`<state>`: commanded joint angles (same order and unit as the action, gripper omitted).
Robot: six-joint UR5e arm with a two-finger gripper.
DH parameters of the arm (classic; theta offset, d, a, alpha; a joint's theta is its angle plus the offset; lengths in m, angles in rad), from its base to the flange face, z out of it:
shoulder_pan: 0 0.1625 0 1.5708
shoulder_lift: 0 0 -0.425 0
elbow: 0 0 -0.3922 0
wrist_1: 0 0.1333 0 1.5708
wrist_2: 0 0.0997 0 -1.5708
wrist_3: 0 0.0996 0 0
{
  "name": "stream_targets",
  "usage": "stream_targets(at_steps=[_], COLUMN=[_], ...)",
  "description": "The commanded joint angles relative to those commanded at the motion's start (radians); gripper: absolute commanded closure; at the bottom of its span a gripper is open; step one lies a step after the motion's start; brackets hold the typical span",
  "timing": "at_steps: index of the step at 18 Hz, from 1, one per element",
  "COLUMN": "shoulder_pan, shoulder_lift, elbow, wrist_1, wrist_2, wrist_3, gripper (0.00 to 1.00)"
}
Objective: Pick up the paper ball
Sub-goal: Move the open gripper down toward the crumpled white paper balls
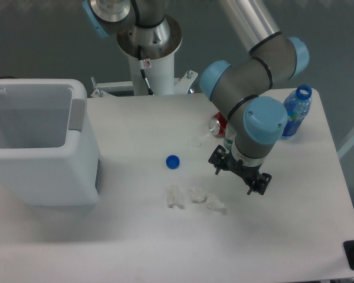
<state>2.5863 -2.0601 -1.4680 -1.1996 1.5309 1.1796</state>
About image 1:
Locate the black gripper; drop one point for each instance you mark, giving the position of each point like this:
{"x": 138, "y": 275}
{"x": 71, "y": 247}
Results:
{"x": 256, "y": 181}

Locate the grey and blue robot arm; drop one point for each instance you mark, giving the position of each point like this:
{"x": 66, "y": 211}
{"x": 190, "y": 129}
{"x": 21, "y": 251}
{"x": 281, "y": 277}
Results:
{"x": 238, "y": 92}

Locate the right crumpled paper ball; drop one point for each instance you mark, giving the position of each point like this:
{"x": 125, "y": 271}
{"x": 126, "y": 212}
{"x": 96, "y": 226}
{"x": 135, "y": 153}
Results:
{"x": 213, "y": 203}

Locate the crumpled paper ball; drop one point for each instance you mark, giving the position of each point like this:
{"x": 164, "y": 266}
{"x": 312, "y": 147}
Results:
{"x": 175, "y": 197}
{"x": 213, "y": 203}
{"x": 198, "y": 195}

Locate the middle crumpled paper ball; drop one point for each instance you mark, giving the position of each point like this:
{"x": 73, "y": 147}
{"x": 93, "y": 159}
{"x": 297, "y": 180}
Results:
{"x": 198, "y": 195}

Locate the left crumpled paper ball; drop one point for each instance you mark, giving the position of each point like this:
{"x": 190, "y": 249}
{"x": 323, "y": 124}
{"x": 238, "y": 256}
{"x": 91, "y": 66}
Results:
{"x": 175, "y": 197}

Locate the clear plastic bottle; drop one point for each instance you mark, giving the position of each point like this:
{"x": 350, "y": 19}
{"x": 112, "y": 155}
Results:
{"x": 230, "y": 134}

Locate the red soda can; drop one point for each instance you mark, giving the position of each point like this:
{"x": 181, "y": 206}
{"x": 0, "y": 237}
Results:
{"x": 217, "y": 125}

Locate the blue bottle cap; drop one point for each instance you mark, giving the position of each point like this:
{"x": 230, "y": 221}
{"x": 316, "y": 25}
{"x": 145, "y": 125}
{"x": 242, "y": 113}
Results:
{"x": 172, "y": 162}

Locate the blue plastic bottle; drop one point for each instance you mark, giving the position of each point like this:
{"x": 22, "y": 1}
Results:
{"x": 297, "y": 105}

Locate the white trash bin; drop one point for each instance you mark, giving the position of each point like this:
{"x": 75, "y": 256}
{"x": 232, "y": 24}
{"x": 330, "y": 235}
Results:
{"x": 49, "y": 155}

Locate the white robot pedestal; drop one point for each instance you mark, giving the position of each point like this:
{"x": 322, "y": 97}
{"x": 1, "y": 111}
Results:
{"x": 151, "y": 57}

